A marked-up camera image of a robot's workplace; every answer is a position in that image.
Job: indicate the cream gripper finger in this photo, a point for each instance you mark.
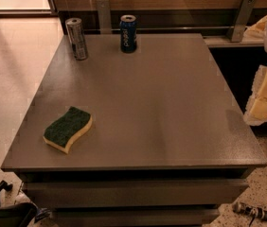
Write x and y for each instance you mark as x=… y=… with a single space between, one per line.
x=257 y=30
x=256 y=107

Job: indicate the blue pepsi can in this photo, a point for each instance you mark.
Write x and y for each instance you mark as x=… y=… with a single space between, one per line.
x=128 y=26

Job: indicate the silver energy drink can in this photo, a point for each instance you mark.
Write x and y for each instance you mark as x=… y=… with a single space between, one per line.
x=76 y=38

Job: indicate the green and yellow sponge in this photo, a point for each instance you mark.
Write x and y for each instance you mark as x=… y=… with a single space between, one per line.
x=67 y=129

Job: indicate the grey side shelf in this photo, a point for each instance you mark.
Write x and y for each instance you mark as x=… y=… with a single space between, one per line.
x=222 y=41

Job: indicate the black white striped rod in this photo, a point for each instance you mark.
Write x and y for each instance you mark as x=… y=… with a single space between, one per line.
x=249 y=210

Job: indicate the lower grey drawer front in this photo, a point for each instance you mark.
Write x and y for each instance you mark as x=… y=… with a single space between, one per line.
x=140 y=218

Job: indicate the grey drawer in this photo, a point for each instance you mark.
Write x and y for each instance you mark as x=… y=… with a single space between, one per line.
x=140 y=218
x=135 y=193

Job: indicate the upper grey drawer front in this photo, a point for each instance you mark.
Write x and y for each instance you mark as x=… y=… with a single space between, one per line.
x=135 y=193

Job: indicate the black chair base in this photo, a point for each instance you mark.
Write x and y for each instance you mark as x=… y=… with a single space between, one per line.
x=20 y=214

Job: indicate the right metal wall bracket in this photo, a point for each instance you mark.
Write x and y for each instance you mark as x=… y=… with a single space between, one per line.
x=236 y=31

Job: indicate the metal wall bracket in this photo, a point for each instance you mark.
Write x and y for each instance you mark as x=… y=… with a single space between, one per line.
x=104 y=16
x=236 y=31

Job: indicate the left metal wall bracket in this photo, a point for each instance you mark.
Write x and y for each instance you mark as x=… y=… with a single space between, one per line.
x=104 y=16

